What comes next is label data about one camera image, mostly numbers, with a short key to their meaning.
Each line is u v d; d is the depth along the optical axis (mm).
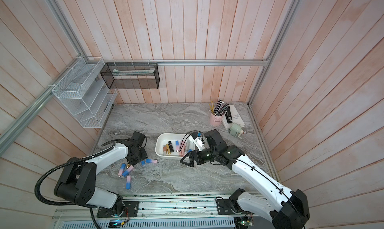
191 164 621
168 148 942
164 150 929
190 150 787
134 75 1028
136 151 730
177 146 972
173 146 955
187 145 962
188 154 628
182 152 928
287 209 382
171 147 950
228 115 1073
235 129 975
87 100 806
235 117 1103
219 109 1028
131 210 731
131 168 859
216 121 1008
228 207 731
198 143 671
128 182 814
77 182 434
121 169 854
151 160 900
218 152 569
